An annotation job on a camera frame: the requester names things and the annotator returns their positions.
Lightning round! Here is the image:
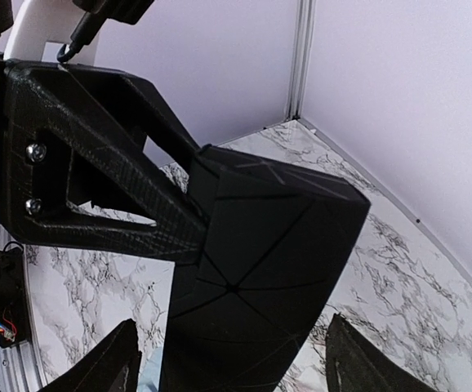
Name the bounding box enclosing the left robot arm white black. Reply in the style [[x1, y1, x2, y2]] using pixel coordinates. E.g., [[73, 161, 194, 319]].
[[0, 1, 206, 265]]

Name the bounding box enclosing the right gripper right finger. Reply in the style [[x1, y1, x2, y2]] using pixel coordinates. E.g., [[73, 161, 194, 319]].
[[325, 314, 432, 392]]

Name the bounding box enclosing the black glasses case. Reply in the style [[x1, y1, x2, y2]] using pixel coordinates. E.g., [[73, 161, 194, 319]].
[[159, 146, 371, 391]]

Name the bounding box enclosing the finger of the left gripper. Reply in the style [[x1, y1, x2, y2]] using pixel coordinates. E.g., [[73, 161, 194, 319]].
[[2, 61, 207, 263]]

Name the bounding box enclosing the blue cleaning cloth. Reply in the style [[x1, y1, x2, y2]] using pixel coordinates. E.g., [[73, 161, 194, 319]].
[[136, 347, 163, 392]]

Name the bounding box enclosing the front aluminium rail base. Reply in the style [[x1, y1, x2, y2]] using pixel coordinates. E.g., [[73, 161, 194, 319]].
[[0, 226, 43, 391]]

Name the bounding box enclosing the left aluminium frame post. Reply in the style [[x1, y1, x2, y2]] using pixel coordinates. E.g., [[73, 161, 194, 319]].
[[286, 0, 316, 120]]

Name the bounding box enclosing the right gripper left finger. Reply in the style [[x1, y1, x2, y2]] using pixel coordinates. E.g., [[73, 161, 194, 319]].
[[42, 319, 141, 392]]

